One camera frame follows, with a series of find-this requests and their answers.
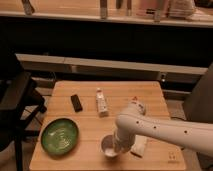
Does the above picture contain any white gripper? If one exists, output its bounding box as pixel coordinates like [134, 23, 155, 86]
[113, 130, 133, 153]

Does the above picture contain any white ceramic cup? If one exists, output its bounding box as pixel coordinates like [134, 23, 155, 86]
[101, 135, 118, 158]

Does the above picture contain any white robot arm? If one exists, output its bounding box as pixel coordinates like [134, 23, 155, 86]
[113, 101, 213, 157]

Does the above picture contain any green ceramic bowl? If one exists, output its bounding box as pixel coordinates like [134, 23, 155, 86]
[41, 118, 79, 156]

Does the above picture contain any white squeeze tube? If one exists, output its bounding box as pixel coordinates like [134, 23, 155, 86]
[96, 88, 108, 117]

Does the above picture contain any black rectangular bar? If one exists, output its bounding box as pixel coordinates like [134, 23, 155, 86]
[71, 94, 83, 112]

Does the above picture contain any black chair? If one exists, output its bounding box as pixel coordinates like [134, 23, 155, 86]
[0, 54, 47, 171]

